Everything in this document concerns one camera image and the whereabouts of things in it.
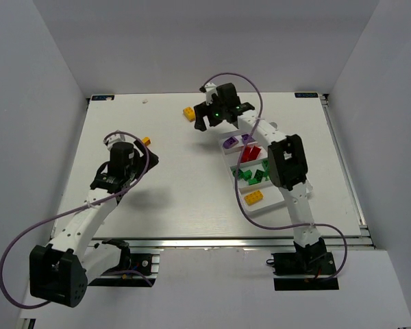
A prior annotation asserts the blue label right corner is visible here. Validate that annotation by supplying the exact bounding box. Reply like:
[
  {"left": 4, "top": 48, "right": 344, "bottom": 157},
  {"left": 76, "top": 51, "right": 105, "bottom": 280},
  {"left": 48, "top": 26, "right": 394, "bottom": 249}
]
[{"left": 294, "top": 92, "right": 319, "bottom": 99}]

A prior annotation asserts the green rounded lego piece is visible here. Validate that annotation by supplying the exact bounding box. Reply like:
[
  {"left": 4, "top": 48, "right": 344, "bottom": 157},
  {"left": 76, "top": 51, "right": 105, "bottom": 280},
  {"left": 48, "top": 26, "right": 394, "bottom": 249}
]
[{"left": 232, "top": 169, "right": 253, "bottom": 181}]

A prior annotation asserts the red lego brick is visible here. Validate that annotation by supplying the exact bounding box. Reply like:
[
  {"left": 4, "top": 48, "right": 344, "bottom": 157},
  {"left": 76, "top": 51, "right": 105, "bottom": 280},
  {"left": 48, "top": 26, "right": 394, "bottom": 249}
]
[{"left": 240, "top": 146, "right": 251, "bottom": 163}]

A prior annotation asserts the green long lego brick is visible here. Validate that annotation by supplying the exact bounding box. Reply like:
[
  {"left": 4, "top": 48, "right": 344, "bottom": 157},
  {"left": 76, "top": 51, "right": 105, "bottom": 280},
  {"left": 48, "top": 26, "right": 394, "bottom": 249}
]
[{"left": 262, "top": 160, "right": 269, "bottom": 180}]

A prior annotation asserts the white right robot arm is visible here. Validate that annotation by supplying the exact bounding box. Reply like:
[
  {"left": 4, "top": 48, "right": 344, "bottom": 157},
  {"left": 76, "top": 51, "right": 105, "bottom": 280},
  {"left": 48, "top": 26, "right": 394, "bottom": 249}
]
[{"left": 194, "top": 82, "right": 327, "bottom": 273}]

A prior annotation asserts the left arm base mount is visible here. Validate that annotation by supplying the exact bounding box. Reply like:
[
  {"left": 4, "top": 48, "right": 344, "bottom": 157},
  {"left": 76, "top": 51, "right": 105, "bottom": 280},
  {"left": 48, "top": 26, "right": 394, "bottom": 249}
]
[{"left": 82, "top": 239, "right": 160, "bottom": 287}]

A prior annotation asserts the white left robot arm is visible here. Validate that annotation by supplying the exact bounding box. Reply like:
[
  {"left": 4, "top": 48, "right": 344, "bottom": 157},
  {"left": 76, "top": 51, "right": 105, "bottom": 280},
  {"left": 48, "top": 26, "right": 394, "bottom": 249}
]
[{"left": 29, "top": 142, "right": 159, "bottom": 307}]

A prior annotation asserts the yellow long lego brick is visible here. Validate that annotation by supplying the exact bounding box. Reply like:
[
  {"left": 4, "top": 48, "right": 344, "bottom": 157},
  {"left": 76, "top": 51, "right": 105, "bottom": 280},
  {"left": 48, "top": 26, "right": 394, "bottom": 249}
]
[{"left": 244, "top": 190, "right": 264, "bottom": 206}]

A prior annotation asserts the yellow tall lego brick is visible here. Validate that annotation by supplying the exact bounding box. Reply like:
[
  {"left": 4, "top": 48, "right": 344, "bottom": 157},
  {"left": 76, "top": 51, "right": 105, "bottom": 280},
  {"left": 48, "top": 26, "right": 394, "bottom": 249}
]
[{"left": 183, "top": 107, "right": 196, "bottom": 122}]

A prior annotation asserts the blue label corner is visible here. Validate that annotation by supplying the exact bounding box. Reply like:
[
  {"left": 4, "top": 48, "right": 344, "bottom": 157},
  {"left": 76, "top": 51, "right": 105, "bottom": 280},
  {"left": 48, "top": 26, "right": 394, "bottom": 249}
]
[
  {"left": 294, "top": 92, "right": 319, "bottom": 99},
  {"left": 90, "top": 95, "right": 114, "bottom": 101}
]

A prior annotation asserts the small yellow lego brick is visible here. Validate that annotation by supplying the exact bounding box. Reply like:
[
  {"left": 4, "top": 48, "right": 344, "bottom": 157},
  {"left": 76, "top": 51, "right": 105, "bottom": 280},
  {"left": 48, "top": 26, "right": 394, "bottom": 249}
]
[{"left": 142, "top": 137, "right": 151, "bottom": 146}]

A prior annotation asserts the tiny green lego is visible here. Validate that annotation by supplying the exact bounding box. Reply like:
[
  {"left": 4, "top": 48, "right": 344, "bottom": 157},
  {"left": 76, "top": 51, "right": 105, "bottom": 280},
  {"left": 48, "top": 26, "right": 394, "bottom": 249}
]
[{"left": 248, "top": 169, "right": 264, "bottom": 186}]

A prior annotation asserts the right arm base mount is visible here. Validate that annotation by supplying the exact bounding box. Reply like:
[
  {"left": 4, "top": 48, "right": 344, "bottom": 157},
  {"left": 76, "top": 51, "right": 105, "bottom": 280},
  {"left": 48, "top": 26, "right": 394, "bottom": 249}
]
[{"left": 266, "top": 238, "right": 339, "bottom": 291}]

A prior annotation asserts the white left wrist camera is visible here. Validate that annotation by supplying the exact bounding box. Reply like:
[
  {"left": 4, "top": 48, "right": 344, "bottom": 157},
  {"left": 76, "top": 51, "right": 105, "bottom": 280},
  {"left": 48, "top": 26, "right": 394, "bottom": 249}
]
[{"left": 103, "top": 131, "right": 125, "bottom": 151}]

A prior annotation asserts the blue label left corner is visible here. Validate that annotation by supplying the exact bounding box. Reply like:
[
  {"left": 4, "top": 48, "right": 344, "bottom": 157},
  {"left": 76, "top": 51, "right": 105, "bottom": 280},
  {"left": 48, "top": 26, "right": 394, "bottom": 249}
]
[{"left": 90, "top": 95, "right": 114, "bottom": 101}]

